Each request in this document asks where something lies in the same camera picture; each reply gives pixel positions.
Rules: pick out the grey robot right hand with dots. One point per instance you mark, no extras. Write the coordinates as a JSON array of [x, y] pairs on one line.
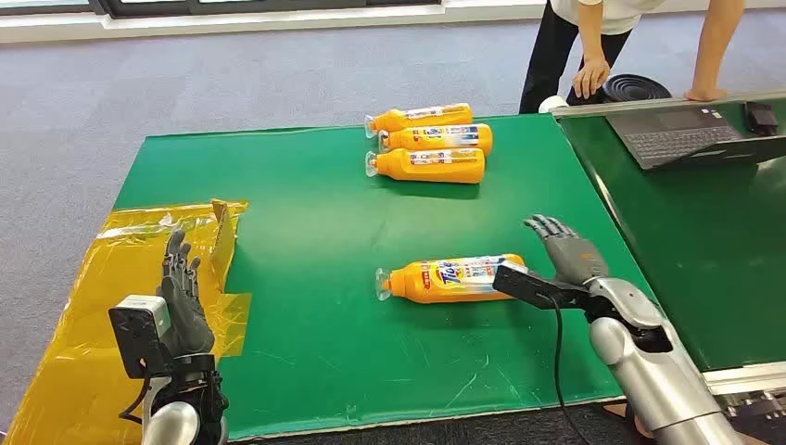
[[574, 258]]

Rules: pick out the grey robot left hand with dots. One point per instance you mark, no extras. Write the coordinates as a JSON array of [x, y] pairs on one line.
[[184, 307]]

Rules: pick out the orange Tide detergent bottle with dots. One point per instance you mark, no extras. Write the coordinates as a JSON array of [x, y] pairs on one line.
[[430, 282]]

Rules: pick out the person's left forearm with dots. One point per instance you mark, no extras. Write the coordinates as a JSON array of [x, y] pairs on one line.
[[715, 43]]

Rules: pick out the person's right forearm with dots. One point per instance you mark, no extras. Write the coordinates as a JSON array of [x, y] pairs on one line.
[[591, 31]]

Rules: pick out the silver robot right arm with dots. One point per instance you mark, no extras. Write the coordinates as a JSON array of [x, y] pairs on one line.
[[657, 381]]

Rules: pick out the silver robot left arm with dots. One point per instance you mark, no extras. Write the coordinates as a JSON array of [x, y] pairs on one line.
[[175, 427]]

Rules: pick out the yellow plastic sheet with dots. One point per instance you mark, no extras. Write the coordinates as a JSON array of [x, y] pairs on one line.
[[92, 276]]

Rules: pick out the green conveyor belt table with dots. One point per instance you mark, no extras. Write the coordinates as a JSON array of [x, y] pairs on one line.
[[706, 245]]

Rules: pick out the green table mat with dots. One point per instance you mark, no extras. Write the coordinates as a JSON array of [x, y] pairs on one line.
[[319, 245]]

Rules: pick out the dark grey laptop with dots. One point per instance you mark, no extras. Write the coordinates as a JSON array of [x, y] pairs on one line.
[[675, 132]]

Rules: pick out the person's foot in sandal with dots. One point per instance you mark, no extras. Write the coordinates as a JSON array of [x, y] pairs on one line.
[[638, 424]]

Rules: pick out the black ribbed round disc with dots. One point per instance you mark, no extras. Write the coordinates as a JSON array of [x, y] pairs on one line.
[[635, 89]]

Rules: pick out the person's right hand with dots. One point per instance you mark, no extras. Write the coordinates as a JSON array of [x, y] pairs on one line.
[[589, 77]]

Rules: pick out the person's hand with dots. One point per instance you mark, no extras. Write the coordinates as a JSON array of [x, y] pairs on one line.
[[706, 95], [589, 77]]

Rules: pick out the person's left hand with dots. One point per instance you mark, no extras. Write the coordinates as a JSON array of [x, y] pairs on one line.
[[706, 95]]

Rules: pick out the small black device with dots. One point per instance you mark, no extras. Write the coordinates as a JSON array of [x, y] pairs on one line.
[[760, 116]]

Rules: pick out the dark conveyor drive mechanism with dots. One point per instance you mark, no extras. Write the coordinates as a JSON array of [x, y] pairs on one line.
[[755, 417]]

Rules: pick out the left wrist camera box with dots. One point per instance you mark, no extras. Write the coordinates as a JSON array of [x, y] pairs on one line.
[[138, 335]]

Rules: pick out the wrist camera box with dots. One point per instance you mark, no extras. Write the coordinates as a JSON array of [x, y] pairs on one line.
[[138, 335], [522, 284]]

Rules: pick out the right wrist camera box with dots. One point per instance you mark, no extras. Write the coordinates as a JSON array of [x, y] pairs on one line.
[[522, 284]]

